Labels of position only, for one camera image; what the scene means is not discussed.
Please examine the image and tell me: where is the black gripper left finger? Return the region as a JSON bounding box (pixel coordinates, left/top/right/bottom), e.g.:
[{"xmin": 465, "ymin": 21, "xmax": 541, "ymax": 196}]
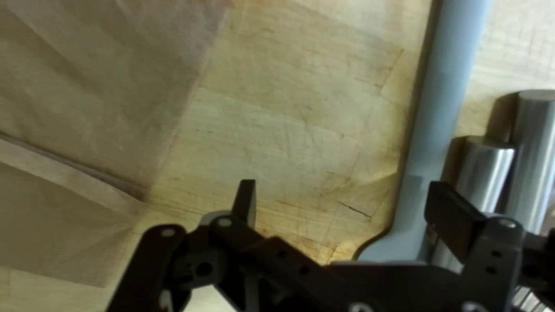
[{"xmin": 106, "ymin": 179, "xmax": 361, "ymax": 312}]

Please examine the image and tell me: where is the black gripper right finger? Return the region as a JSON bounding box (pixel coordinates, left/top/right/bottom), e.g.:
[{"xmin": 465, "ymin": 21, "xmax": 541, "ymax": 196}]
[{"xmin": 423, "ymin": 179, "xmax": 527, "ymax": 312}]

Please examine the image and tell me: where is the brown paper napkin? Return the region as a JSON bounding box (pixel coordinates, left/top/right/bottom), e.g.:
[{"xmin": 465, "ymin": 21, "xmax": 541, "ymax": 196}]
[
  {"xmin": 0, "ymin": 0, "xmax": 236, "ymax": 201},
  {"xmin": 0, "ymin": 136, "xmax": 151, "ymax": 290}
]

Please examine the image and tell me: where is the steel handled kitchen tool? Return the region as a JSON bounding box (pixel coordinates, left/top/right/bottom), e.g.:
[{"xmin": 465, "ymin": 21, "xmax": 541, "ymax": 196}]
[{"xmin": 430, "ymin": 89, "xmax": 555, "ymax": 274}]

